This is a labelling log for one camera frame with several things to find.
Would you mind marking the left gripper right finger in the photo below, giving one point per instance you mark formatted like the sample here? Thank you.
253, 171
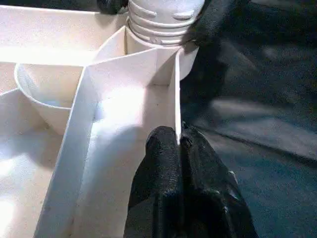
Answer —
213, 198

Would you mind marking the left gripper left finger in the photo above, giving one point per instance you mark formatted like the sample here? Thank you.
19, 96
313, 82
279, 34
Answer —
158, 188

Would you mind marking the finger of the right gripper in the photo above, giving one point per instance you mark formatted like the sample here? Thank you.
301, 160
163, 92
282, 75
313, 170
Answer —
203, 27
111, 6

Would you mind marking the white plastic table leg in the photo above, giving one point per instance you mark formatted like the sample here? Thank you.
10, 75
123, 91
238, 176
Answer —
161, 22

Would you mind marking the white plastic table top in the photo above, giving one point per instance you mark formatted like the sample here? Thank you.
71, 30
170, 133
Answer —
111, 99

